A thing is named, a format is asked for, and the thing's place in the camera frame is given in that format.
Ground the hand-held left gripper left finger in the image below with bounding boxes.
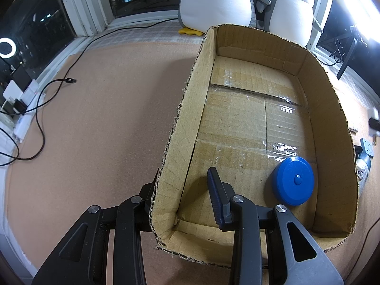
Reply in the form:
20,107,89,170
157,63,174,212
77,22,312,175
31,168,159,285

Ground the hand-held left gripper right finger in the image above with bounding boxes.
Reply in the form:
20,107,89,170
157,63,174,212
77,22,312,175
207,167,345,285

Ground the round blue tape measure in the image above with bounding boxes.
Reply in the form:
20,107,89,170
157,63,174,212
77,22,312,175
271,156,315,206

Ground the cardboard box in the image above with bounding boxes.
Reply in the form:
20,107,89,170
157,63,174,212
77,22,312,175
150,24,360,266

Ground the patterned white lighter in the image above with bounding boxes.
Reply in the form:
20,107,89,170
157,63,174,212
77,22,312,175
355,138,374,198

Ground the white power strip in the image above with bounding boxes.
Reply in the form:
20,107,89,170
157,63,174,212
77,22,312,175
0,80,46,143

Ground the black power adapter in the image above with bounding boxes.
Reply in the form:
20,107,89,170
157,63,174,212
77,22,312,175
8,99,28,116

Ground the white charger block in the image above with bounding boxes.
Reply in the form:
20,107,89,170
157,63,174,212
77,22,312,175
4,80,25,101

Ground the large penguin plush toy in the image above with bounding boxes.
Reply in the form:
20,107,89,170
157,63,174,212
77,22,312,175
172,0,271,36

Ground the small penguin plush toy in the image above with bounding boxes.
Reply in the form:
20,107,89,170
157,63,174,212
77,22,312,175
264,0,324,51

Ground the black tripod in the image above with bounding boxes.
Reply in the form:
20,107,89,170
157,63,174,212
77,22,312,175
329,25,369,80

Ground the black cable with plug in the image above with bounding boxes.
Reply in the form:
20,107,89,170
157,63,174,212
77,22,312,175
0,78,77,167

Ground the thin dark cable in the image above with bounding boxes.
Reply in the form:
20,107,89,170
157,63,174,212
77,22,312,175
351,222,380,274

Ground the long black cable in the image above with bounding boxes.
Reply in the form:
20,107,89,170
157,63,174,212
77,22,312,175
0,18,179,115

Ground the white ring light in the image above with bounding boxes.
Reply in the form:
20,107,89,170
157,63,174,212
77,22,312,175
0,38,17,59

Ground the white window frame post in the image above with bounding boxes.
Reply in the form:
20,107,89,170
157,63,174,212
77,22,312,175
58,0,117,38

